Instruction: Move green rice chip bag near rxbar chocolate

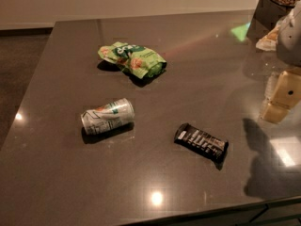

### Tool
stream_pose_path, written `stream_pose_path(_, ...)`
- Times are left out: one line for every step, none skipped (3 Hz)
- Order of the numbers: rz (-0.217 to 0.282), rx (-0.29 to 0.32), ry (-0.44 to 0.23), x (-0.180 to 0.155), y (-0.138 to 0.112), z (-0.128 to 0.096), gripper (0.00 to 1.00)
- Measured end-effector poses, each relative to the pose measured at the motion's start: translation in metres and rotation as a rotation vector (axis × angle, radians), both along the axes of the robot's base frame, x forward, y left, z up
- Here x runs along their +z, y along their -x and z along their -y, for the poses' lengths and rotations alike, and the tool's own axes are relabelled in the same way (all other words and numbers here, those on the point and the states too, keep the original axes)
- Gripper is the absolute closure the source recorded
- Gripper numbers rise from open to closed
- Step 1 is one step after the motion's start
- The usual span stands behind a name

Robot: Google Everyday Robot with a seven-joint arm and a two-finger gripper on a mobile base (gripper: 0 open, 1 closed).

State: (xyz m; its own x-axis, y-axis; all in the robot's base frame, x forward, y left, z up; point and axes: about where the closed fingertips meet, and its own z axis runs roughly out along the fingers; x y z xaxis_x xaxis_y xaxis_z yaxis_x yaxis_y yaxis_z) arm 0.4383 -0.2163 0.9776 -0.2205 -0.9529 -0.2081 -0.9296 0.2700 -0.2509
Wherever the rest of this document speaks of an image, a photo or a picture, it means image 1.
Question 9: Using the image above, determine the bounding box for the green rice chip bag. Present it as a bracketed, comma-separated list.
[98, 41, 166, 79]

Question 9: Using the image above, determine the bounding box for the silver soda can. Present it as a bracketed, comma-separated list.
[81, 98, 135, 135]

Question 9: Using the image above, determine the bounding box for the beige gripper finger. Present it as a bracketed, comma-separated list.
[261, 70, 301, 123]

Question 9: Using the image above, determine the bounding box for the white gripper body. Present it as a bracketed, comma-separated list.
[277, 1, 301, 66]

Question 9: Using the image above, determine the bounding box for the dark rxbar chocolate bar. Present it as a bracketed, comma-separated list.
[174, 123, 229, 163]

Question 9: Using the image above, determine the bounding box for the black box stand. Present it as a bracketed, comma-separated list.
[246, 0, 291, 42]

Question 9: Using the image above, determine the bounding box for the yellow snack packet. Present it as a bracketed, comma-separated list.
[256, 25, 279, 51]

